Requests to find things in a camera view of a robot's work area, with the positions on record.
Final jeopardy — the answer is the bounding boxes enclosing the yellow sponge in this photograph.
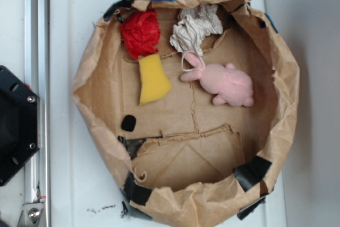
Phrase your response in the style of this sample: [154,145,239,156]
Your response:
[139,54,172,106]

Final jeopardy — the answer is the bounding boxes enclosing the brown paper bag bin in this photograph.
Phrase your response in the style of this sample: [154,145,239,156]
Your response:
[72,0,300,226]

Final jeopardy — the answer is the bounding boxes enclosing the small black foam piece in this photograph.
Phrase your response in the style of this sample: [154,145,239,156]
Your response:
[121,115,137,132]

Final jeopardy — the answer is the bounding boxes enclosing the pink plush bunny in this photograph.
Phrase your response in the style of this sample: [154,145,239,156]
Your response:
[180,51,254,107]

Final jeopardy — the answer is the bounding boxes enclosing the red crumpled tissue paper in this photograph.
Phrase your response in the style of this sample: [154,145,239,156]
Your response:
[120,9,161,60]

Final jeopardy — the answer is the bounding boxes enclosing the white crumpled paper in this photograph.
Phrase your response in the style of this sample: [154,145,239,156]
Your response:
[169,4,223,57]

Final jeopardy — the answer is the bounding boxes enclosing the white plastic tray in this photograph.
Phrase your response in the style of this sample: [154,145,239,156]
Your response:
[49,0,277,226]

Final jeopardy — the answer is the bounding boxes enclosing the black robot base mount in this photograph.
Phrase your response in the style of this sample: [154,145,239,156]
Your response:
[1,65,39,187]

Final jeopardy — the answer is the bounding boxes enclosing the aluminium rail frame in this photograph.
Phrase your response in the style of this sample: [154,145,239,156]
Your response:
[18,0,51,226]

